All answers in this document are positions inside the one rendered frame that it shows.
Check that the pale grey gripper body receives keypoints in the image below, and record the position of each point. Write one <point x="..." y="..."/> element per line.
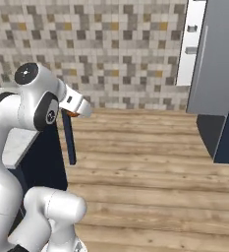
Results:
<point x="82" y="108"/>

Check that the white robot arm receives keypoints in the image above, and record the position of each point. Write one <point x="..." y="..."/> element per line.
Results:
<point x="8" y="157"/>

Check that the orange tangerine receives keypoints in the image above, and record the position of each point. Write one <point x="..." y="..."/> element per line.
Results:
<point x="72" y="114"/>

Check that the white fridge interior with shelves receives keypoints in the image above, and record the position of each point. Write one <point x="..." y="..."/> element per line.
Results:
<point x="191" y="69"/>

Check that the dark navy island cabinet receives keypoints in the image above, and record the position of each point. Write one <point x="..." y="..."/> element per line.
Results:
<point x="48" y="157"/>

